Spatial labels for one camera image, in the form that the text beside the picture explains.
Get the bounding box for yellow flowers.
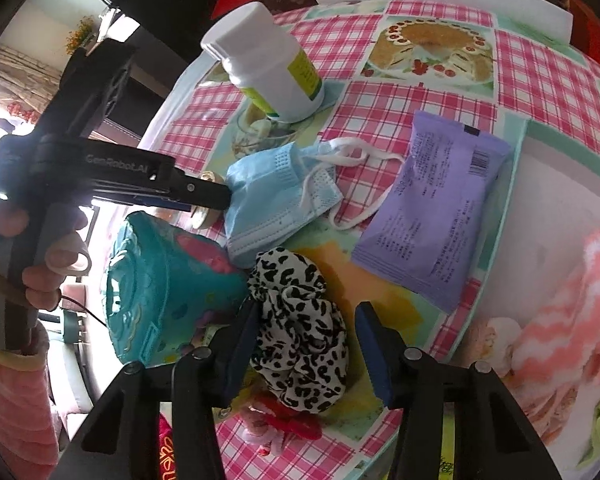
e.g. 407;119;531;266
65;15;98;56

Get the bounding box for person's left hand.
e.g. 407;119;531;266
0;199;92;312

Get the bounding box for red pink pipe-cleaner toy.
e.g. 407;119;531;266
237;392;326;458

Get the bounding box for leopard print scrunchie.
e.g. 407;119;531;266
247;247;350;413

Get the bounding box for black cabinet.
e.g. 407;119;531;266
87;0;208;111

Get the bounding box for pink white striped fuzzy sock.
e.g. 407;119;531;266
510;227;600;401

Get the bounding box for beige curtain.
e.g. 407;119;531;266
0;42;71;111

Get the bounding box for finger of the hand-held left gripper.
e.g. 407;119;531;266
171;170;232;211
129;193;192;212

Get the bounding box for round gold object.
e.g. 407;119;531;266
192;171;221;231

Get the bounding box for teal-rimmed white tray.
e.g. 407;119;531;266
420;119;600;480

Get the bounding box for blue face mask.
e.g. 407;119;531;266
224;136;406;268

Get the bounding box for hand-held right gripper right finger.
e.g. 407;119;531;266
355;301;563;480

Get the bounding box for person's left forearm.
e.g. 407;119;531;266
0;332;63;466

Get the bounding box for white pill bottle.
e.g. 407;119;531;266
201;1;326;124

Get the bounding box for teal tin box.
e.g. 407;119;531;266
105;212;251;366

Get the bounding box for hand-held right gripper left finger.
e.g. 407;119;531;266
55;300;261;480

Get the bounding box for purple packet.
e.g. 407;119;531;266
351;109;515;313

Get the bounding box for checkered printed tablecloth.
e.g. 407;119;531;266
140;0;600;480

